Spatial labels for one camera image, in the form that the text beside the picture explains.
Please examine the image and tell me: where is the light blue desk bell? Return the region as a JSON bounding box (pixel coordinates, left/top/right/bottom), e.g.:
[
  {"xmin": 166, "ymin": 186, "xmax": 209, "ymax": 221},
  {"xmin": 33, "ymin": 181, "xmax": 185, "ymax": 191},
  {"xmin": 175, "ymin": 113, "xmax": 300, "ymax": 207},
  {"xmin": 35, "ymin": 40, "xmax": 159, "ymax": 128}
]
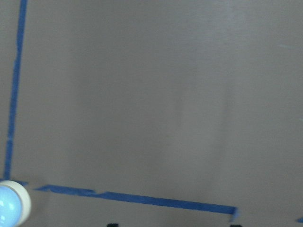
[{"xmin": 0, "ymin": 180, "xmax": 32, "ymax": 227}]

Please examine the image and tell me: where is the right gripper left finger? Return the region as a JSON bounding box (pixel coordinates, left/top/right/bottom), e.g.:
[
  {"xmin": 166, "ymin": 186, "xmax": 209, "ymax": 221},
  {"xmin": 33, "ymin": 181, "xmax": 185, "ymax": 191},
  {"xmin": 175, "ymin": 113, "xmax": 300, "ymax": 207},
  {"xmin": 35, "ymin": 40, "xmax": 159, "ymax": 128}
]
[{"xmin": 106, "ymin": 223, "xmax": 118, "ymax": 227}]

